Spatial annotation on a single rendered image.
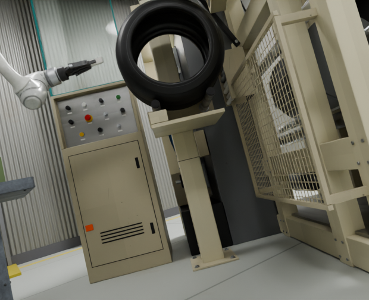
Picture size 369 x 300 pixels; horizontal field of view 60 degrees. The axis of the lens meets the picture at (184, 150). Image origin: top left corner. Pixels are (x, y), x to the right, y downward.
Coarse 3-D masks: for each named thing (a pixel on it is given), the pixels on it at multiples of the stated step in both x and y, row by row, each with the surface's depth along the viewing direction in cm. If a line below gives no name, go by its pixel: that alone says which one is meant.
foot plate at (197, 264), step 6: (228, 252) 195; (192, 258) 201; (198, 258) 198; (228, 258) 182; (234, 258) 179; (192, 264) 188; (198, 264) 185; (204, 264) 182; (210, 264) 179; (216, 264) 178
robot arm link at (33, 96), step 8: (0, 56) 142; (0, 64) 141; (8, 64) 144; (0, 72) 142; (8, 72) 142; (16, 72) 145; (8, 80) 144; (16, 80) 144; (24, 80) 145; (32, 80) 148; (16, 88) 145; (24, 88) 145; (32, 88) 146; (40, 88) 150; (24, 96) 143; (32, 96) 144; (40, 96) 146; (24, 104) 145; (32, 104) 145; (40, 104) 148
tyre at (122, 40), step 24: (168, 0) 159; (144, 24) 180; (168, 24) 185; (192, 24) 182; (216, 24) 162; (120, 48) 157; (216, 48) 158; (120, 72) 161; (216, 72) 159; (144, 96) 160; (168, 96) 156; (192, 96) 159
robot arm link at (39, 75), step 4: (36, 72) 161; (40, 72) 161; (24, 76) 160; (28, 76) 159; (32, 76) 158; (36, 76) 158; (40, 76) 159; (44, 76) 160; (40, 80) 157; (44, 80) 159; (48, 84) 162; (48, 88) 163
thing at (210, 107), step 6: (198, 102) 191; (210, 102) 192; (186, 108) 191; (192, 108) 191; (198, 108) 191; (210, 108) 191; (168, 114) 190; (174, 114) 190; (180, 114) 190; (186, 114) 190; (192, 114) 191; (168, 120) 190; (150, 126) 189
